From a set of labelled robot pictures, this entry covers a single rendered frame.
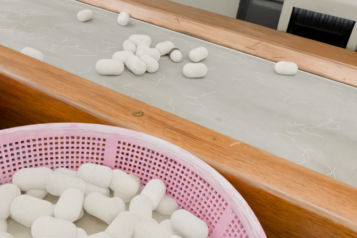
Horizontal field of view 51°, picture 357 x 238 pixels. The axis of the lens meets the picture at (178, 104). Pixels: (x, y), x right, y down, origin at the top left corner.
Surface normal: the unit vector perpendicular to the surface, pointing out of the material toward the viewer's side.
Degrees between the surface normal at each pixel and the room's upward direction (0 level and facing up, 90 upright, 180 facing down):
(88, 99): 0
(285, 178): 0
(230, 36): 45
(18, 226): 0
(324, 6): 98
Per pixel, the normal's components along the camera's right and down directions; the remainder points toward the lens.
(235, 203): -0.83, -0.14
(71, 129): 0.23, 0.26
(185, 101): 0.14, -0.87
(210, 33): -0.24, -0.36
